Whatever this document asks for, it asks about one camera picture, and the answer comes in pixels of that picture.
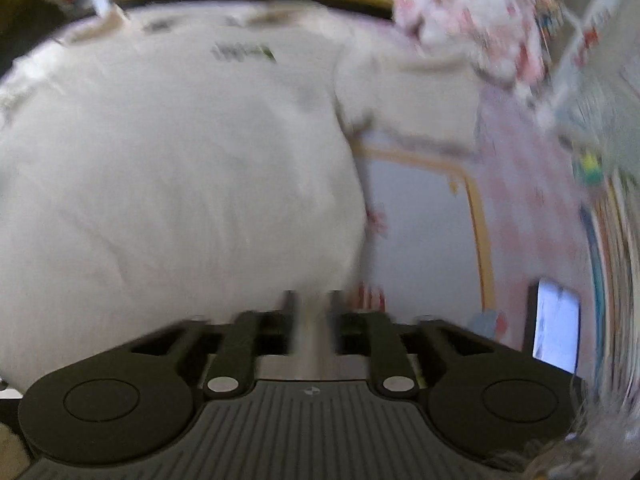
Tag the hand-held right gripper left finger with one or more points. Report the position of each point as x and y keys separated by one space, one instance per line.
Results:
x=289 y=325

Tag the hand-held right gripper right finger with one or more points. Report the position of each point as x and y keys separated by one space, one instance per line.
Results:
x=336 y=330

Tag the cream T-shirt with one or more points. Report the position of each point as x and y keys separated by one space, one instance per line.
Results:
x=175 y=185

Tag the grey orange-bordered mat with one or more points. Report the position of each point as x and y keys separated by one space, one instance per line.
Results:
x=420 y=230

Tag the pink checkered bed sheet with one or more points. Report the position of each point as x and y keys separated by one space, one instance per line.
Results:
x=525 y=210

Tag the stack of thin colourful books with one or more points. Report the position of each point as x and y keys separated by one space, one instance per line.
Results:
x=617 y=260

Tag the green yellow toy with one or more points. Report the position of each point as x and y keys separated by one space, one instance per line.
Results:
x=590 y=167

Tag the pink white plush toy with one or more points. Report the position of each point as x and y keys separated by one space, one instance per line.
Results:
x=465 y=10

